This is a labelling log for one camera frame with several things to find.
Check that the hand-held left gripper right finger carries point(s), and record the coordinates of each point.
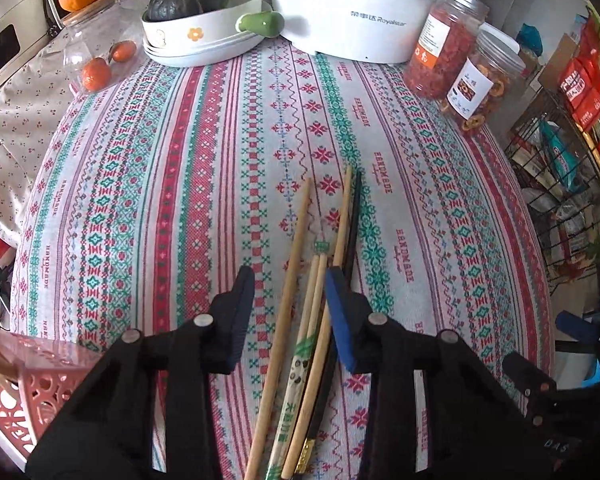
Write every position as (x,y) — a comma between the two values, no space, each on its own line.
(347,320)

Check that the white electric pot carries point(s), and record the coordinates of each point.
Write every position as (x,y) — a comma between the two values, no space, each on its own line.
(355,0)

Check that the red snack packets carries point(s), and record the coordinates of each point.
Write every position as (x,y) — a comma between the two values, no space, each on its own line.
(585,95)

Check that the white air fryer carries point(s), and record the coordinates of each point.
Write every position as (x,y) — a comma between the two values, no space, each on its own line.
(20,15)

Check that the plastic jar of red dried fruit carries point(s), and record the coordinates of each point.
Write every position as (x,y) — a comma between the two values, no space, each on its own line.
(440,60)

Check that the paper-sleeved disposable chopstick pair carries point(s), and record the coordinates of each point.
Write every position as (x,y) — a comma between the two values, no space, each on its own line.
(305,350)

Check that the patterned red green tablecloth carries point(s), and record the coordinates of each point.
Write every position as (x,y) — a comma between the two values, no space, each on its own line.
(180,185)

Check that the small-floral white cloth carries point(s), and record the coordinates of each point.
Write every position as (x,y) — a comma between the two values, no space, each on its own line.
(10,160)

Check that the plastic jar of dried slices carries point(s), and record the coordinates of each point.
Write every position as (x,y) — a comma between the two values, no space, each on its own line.
(480,90)

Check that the glass jar with wooden lid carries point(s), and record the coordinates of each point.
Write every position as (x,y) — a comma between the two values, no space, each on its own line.
(65,55)

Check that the small orange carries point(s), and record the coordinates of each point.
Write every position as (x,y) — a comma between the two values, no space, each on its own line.
(96,74)
(122,51)

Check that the pink perforated plastic basket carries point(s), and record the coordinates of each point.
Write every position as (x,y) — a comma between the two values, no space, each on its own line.
(45,395)

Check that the white plate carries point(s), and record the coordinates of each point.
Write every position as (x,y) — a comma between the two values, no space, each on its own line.
(205,60)

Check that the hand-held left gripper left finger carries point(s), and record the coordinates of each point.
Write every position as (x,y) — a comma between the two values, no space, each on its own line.
(237,320)

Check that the bundle of wooden chopsticks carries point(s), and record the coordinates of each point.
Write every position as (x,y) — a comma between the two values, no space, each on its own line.
(341,230)

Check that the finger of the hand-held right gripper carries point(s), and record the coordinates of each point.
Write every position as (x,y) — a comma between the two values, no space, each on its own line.
(525,372)
(575,325)

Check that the plain bamboo chopstick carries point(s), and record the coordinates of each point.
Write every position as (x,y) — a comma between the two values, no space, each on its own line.
(285,320)

